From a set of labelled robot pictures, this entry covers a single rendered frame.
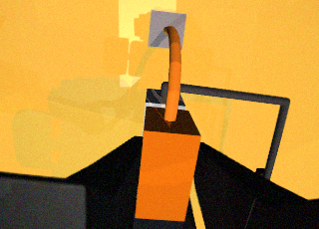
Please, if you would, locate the orange power cord with plug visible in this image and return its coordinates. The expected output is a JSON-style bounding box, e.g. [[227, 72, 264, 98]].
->
[[135, 26, 201, 229]]

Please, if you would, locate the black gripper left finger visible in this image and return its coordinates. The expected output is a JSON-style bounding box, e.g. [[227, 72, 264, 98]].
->
[[0, 136, 143, 229]]

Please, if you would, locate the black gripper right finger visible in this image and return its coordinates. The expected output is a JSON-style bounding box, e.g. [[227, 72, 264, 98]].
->
[[193, 142, 319, 229]]

